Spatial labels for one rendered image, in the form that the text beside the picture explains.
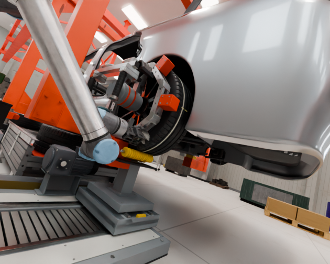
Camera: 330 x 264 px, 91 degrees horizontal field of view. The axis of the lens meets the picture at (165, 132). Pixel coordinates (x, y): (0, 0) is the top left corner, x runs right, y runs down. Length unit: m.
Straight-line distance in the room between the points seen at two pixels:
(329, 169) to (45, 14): 9.89
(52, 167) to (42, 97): 0.47
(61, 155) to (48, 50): 0.76
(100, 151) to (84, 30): 1.13
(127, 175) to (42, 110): 0.72
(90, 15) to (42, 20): 1.01
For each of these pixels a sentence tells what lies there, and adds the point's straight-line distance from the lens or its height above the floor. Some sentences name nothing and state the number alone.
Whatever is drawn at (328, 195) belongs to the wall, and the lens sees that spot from 9.79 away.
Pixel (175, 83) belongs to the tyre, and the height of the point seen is 1.00.
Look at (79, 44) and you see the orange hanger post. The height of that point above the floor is 1.15.
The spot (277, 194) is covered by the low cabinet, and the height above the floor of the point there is 0.55.
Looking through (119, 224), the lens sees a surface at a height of 0.15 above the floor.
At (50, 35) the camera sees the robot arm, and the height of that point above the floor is 0.77.
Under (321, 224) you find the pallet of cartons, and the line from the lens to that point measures 4.93.
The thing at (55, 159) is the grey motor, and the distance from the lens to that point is 1.23.
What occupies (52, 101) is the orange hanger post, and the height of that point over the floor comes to 0.68.
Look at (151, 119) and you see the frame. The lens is 0.91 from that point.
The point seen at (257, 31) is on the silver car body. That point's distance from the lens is 1.12.
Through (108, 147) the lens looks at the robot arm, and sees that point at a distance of 0.59.
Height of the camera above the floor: 0.55
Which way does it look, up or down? 9 degrees up
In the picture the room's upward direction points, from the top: 18 degrees clockwise
